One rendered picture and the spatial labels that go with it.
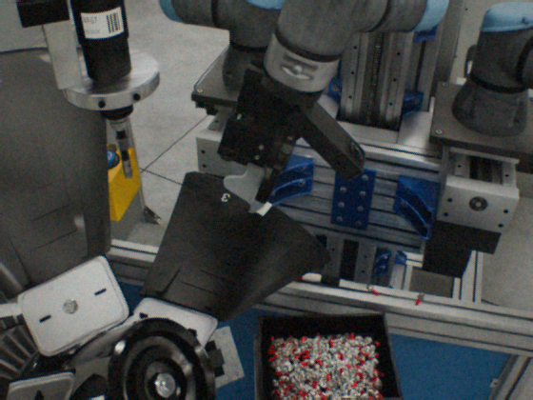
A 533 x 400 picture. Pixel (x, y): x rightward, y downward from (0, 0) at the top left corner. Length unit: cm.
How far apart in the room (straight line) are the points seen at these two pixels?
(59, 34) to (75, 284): 24
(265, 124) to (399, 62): 63
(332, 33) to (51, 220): 32
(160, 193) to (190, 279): 195
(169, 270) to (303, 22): 31
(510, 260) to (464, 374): 128
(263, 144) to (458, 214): 58
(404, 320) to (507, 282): 134
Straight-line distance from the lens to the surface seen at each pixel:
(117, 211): 100
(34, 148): 57
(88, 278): 54
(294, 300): 107
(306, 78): 59
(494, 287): 234
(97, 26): 39
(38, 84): 60
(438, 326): 108
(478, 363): 120
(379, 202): 130
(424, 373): 123
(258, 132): 64
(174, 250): 69
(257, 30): 117
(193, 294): 64
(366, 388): 95
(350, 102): 130
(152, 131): 300
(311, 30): 57
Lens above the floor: 166
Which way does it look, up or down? 41 degrees down
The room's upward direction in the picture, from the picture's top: straight up
